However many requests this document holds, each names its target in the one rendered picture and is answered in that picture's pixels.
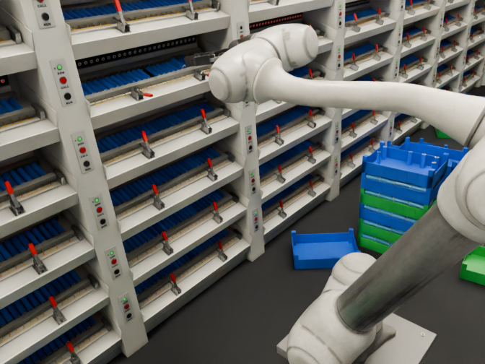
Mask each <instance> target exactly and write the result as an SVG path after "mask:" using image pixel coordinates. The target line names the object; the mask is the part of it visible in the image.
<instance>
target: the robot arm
mask: <svg viewBox="0 0 485 364"><path fill-rule="evenodd" d="M317 54H318V37H317V35H316V33H315V31H314V29H313V28H312V27H311V26H308V25H303V24H295V23H292V24H284V25H277V26H273V27H270V28H267V29H265V30H263V31H261V32H256V33H253V34H250V35H247V36H244V37H243V36H242V37H241V39H237V40H233V41H232V42H231V43H230V44H229V46H228V48H225V49H222V50H220V51H215V52H211V53H210V52H207V53H197V54H194V55H193V56H186V57H184V59H185V65H186V67H190V66H203V65H209V64H212V67H211V69H210V73H209V87H210V90H211V92H212V93H213V95H214V96H215V97H216V98H217V99H219V100H220V101H222V102H223V103H239V102H242V101H243V102H257V103H265V102H267V101H268V100H270V99H273V100H280V101H282V102H285V103H291V104H295V105H305V106H313V107H324V108H348V109H360V110H372V111H390V112H396V113H403V114H406V115H410V116H413V117H415V118H418V119H420V120H423V121H425V122H426V123H428V124H430V125H431V126H433V127H435V128H436V129H438V130H440V131H441V132H443V133H445V134H446V135H448V136H449V137H451V138H452V139H454V140H455V141H457V142H458V143H460V144H462V145H463V146H465V147H467V148H469V149H471V150H470V151H469V152H468V153H467V154H466V155H465V156H464V158H463V159H462V160H461V161H460V162H459V163H458V165H457V166H456V167H455V169H454V170H453V171H452V173H451V174H450V175H449V176H448V177H447V178H446V180H445V181H444V182H443V183H442V185H441V186H440V188H439V191H438V195H437V203H436V204H435V205H434V206H432V207H431V208H430V209H429V210H428V211H427V212H426V213H425V214H424V215H423V216H422V217H421V218H420V219H419V220H418V221H417V222H416V223H414V224H413V225H412V226H411V227H410V228H409V229H408V230H407V231H406V232H405V233H404V234H403V235H402V236H401V237H400V238H399V239H398V240H397V241H396V242H395V243H394V244H393V245H392V246H391V247H390V248H389V249H388V250H387V251H386V252H385V253H384V254H383V255H382V256H381V257H379V258H378V259H377V260H376V259H375V258H373V257H372V256H370V255H368V254H365V253H349V254H347V255H345V256H343V257H342V258H340V259H339V260H338V262H337V263H336V264H335V266H334V267H333V269H332V272H331V276H330V277H329V279H328V281H327V283H326V285H325V287H324V289H323V291H322V293H321V295H320V296H319V297H318V298H317V299H316V300H315V301H314V302H313V303H312V304H311V305H310V306H309V307H308V308H307V309H306V310H305V312H304V313H303V314H302V315H301V316H300V317H299V319H298V320H297V322H296V323H295V324H294V326H293V327H292V329H291V331H290V333H289V337H288V340H287V357H288V361H289V364H352V363H353V362H355V363H356V364H364V363H365V361H366V359H367V358H368V357H369V356H370V355H371V354H372V353H373V352H374V351H375V350H376V349H377V348H379V347H380V346H381V345H382V344H383V343H385V342H386V341H387V340H388V339H390V338H393V337H395V336H396V329H395V328H393V327H391V326H389V325H387V324H385V323H383V320H384V319H385V318H386V317H388V316H389V315H390V314H391V313H393V312H394V311H395V310H397V309H398V308H400V307H401V306H402V305H403V304H404V303H406V302H407V301H408V300H410V299H411V298H412V297H414V296H415V295H416V294H417V293H419V292H420V291H421V290H423V289H424V288H425V287H426V286H427V285H429V284H430V283H432V282H433V281H435V280H436V279H437V278H438V277H439V276H441V275H442V274H444V273H445V272H446V271H447V270H448V269H450V268H451V267H453V266H454V265H455V264H457V263H458V262H459V261H460V260H461V259H463V258H464V257H465V256H467V255H468V254H469V253H470V252H472V251H473V250H474V249H476V248H477V247H479V246H480V245H481V244H482V243H485V97H478V96H473V95H465V94H461V93H456V92H450V91H446V90H440V89H436V88H432V87H426V86H421V85H417V84H408V83H401V82H364V81H321V80H309V79H301V78H298V77H294V76H292V75H290V74H288V73H287V72H290V71H292V70H293V69H295V68H299V67H301V66H304V65H306V64H308V63H310V62H311V61H313V60H314V59H315V58H316V56H317Z"/></svg>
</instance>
